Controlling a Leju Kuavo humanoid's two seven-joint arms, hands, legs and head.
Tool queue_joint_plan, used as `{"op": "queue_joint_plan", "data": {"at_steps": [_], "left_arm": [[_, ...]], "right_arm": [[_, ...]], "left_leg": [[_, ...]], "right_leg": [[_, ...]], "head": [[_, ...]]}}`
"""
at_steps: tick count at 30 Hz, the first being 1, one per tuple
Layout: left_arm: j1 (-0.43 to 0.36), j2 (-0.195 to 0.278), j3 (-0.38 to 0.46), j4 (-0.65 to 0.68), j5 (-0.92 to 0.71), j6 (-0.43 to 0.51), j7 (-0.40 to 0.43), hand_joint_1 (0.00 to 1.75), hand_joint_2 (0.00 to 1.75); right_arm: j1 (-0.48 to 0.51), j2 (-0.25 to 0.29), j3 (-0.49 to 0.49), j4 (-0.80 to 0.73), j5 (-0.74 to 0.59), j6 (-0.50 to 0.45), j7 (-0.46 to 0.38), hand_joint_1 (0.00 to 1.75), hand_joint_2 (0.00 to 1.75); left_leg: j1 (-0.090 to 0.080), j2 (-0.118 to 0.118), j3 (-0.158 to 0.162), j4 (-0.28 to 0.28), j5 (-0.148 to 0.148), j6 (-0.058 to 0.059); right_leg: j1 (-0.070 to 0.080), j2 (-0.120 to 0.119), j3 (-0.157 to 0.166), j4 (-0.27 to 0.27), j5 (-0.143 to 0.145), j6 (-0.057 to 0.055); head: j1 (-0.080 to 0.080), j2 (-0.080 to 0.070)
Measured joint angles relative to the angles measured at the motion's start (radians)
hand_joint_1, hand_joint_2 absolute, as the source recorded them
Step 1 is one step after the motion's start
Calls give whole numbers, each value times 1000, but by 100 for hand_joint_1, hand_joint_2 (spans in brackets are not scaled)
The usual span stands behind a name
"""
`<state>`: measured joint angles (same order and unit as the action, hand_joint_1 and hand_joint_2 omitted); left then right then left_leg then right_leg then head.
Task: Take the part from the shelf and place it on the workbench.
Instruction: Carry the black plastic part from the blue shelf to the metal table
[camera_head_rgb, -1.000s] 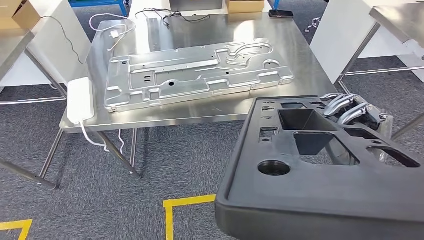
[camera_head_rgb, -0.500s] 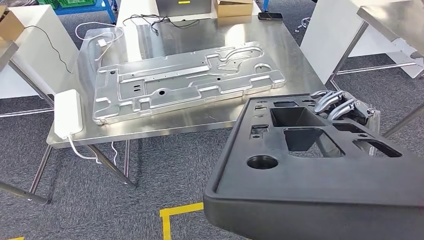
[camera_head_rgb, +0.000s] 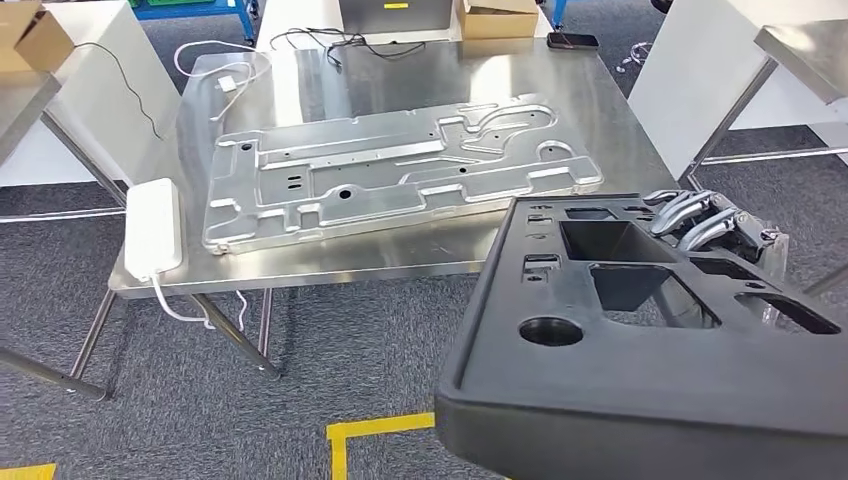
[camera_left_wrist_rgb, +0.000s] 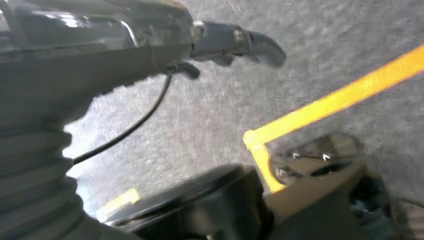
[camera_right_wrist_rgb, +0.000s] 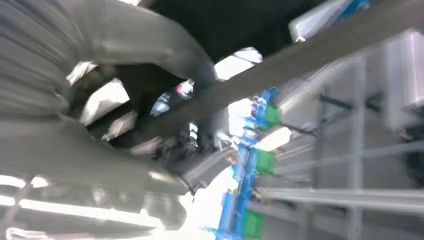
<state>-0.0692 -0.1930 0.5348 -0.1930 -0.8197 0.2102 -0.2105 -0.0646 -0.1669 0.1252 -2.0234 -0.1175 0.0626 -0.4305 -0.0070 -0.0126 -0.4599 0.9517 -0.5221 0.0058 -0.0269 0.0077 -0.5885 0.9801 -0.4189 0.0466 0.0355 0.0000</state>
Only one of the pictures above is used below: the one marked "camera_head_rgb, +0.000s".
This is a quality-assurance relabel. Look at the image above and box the brown cardboard box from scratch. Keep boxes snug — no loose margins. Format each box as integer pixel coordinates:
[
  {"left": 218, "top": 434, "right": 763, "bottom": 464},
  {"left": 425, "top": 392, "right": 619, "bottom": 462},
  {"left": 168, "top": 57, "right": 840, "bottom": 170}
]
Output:
[{"left": 0, "top": 0, "right": 76, "bottom": 74}]

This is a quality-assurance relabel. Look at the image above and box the stamped silver metal plate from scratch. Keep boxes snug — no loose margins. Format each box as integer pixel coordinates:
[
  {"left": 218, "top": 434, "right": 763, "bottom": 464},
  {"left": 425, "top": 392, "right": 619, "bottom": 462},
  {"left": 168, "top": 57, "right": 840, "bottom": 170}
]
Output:
[{"left": 200, "top": 92, "right": 605, "bottom": 258}]

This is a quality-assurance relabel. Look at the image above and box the coiled cable on floor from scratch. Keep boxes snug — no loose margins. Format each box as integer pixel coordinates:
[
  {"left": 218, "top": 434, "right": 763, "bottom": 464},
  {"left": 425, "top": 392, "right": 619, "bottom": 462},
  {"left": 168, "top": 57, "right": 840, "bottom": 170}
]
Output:
[{"left": 616, "top": 40, "right": 655, "bottom": 74}]

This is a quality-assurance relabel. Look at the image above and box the white charger cable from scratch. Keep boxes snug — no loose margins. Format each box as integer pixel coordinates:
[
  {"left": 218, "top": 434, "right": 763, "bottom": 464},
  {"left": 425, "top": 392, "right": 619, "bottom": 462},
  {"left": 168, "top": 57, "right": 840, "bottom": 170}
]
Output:
[{"left": 173, "top": 39, "right": 274, "bottom": 124}]

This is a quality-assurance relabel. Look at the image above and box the white power strip cord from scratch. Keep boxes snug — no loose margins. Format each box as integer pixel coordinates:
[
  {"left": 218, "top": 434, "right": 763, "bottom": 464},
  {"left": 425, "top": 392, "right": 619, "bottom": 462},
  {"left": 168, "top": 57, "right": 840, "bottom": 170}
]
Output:
[{"left": 148, "top": 273, "right": 250, "bottom": 333}]

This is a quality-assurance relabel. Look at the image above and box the tangled black cable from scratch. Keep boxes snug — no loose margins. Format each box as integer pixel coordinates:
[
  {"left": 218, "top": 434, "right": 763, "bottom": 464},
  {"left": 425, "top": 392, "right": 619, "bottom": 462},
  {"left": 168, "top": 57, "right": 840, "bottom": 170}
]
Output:
[{"left": 268, "top": 26, "right": 429, "bottom": 72}]

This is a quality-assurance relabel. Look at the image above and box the blue metal cart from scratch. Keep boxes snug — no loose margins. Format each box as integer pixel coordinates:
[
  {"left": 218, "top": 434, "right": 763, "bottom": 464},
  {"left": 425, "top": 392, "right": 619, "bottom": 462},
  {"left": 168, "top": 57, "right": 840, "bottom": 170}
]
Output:
[
  {"left": 543, "top": 0, "right": 571, "bottom": 31},
  {"left": 129, "top": 0, "right": 261, "bottom": 44}
]

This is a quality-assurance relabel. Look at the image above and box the stainless steel table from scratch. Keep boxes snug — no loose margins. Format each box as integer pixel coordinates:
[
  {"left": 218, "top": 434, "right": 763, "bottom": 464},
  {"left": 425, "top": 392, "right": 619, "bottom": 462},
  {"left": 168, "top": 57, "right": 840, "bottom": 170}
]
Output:
[
  {"left": 0, "top": 69, "right": 128, "bottom": 402},
  {"left": 678, "top": 18, "right": 848, "bottom": 299}
]

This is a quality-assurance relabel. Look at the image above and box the thin black cable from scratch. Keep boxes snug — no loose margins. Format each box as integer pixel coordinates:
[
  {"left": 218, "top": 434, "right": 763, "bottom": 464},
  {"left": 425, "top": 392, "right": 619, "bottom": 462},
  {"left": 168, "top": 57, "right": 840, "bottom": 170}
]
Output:
[{"left": 72, "top": 41, "right": 165, "bottom": 142}]

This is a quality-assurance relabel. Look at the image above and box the white power strip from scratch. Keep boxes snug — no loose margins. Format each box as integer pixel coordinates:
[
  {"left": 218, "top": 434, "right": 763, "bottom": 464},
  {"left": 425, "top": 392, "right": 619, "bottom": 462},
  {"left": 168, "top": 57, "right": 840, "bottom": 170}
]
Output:
[{"left": 123, "top": 177, "right": 184, "bottom": 283}]

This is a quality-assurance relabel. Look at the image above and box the stainless steel workbench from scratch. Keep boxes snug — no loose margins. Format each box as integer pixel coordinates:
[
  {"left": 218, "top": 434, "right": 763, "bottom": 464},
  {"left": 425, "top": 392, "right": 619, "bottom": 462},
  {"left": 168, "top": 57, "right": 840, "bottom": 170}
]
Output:
[{"left": 69, "top": 36, "right": 684, "bottom": 382}]

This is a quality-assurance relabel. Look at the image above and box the white table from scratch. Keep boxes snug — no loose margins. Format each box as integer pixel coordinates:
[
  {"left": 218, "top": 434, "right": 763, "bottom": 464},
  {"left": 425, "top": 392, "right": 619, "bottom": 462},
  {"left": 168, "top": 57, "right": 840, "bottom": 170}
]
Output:
[{"left": 254, "top": 0, "right": 554, "bottom": 51}]

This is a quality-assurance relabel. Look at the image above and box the black smartphone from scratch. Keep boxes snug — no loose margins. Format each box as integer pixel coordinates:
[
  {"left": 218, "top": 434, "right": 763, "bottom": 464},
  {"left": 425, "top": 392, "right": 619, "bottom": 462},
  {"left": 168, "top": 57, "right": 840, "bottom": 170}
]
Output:
[{"left": 546, "top": 31, "right": 601, "bottom": 51}]

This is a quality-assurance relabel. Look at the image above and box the grey laptop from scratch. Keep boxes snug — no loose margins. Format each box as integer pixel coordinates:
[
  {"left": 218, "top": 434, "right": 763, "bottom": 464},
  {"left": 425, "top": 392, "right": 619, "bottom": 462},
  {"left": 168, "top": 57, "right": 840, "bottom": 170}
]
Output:
[{"left": 337, "top": 0, "right": 455, "bottom": 34}]

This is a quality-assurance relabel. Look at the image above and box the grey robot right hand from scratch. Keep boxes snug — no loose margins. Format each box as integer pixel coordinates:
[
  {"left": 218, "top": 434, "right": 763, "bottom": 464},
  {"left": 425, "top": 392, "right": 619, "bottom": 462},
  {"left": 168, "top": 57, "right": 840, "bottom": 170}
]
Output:
[{"left": 642, "top": 188, "right": 790, "bottom": 326}]

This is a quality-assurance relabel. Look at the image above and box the open cardboard box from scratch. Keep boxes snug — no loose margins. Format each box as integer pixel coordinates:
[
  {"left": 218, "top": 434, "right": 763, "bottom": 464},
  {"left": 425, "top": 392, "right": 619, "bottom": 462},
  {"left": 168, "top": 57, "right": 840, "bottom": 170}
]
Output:
[{"left": 455, "top": 0, "right": 540, "bottom": 41}]

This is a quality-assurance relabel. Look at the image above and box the white partition panel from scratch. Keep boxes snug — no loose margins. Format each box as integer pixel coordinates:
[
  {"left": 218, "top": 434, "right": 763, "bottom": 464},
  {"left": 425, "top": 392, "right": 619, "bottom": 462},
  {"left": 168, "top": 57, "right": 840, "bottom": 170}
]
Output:
[
  {"left": 0, "top": 0, "right": 183, "bottom": 190},
  {"left": 627, "top": 0, "right": 848, "bottom": 181}
]

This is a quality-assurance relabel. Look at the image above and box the black plastic panel part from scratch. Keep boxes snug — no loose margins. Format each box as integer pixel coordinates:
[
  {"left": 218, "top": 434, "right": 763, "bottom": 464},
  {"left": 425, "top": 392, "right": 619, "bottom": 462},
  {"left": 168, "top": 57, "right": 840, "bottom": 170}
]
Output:
[{"left": 435, "top": 193, "right": 848, "bottom": 480}]

